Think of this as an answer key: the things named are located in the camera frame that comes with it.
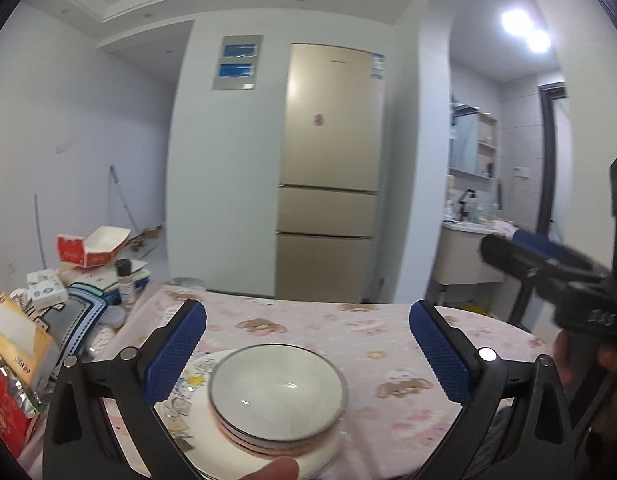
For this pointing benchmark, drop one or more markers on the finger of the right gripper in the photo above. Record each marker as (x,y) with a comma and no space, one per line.
(547,249)
(546,276)

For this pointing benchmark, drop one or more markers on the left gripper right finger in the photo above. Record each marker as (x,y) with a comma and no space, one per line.
(513,421)

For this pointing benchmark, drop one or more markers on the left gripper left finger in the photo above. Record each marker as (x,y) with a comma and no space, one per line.
(79,439)

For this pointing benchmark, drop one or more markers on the Life cartoon plate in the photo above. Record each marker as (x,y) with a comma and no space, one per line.
(186,415)

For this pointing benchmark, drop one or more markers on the white ribbed black-rim bowl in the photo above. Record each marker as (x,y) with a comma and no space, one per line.
(277,393)

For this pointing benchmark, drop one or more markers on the pink rabbit strawberry bowl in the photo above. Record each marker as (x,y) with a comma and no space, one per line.
(277,450)

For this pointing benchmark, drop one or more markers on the person's right hand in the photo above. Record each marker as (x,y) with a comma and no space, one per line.
(587,368)

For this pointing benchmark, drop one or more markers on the person's left hand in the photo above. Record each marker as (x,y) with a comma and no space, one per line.
(283,468)

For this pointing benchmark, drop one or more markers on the pink towel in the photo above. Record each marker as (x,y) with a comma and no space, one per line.
(504,228)

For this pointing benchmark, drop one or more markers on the black faucet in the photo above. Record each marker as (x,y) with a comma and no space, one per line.
(466,204)

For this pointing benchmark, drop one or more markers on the bathroom vanity cabinet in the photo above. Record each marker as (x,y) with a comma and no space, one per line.
(458,260)

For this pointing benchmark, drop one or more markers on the red snack bag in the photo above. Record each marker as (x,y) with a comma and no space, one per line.
(20,410)

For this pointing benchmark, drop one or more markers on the blue cartoon bag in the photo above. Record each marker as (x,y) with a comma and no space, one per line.
(71,321)

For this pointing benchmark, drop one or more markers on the pink cartoon tablecloth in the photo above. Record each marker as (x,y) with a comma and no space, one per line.
(397,413)

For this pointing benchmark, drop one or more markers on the bathroom mirror shelf cabinet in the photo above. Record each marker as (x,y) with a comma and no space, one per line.
(473,142)

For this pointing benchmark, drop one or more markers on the clear bottle black cap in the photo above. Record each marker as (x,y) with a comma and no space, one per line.
(126,284)

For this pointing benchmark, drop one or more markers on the stack of books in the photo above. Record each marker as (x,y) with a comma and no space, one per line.
(104,277)

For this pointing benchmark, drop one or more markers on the red white open box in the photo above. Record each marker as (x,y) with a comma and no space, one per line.
(98,249)

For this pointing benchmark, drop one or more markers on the mop with metal pole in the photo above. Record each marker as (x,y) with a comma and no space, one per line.
(138,237)

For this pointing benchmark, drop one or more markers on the gold three-door refrigerator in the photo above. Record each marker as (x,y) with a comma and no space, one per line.
(329,184)

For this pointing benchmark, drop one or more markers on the black door frame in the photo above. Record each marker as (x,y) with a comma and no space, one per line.
(548,93)

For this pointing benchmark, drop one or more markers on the grey wall electrical panel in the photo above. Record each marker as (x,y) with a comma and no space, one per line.
(237,63)

